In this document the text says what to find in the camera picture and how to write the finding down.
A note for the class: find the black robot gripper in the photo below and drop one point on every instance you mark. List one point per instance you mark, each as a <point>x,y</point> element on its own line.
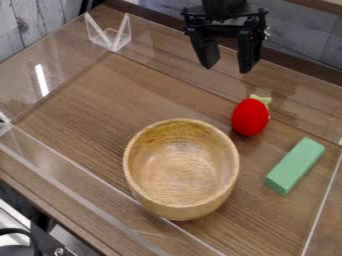
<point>245,23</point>

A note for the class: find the red plush strawberry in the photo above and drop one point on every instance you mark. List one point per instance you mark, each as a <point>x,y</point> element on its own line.
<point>251,115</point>

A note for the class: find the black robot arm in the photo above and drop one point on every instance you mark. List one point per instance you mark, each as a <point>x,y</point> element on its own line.
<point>218,7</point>

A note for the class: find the wooden bowl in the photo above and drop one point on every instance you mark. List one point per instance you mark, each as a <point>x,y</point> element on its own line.
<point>181,164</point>

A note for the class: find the green rectangular block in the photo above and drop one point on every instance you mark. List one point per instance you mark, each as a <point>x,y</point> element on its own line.
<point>291,168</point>

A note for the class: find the black metal stand base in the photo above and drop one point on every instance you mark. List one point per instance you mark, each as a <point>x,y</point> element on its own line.
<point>48,246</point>

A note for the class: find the clear acrylic corner bracket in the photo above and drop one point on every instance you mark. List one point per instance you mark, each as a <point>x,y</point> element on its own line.
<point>110,38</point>

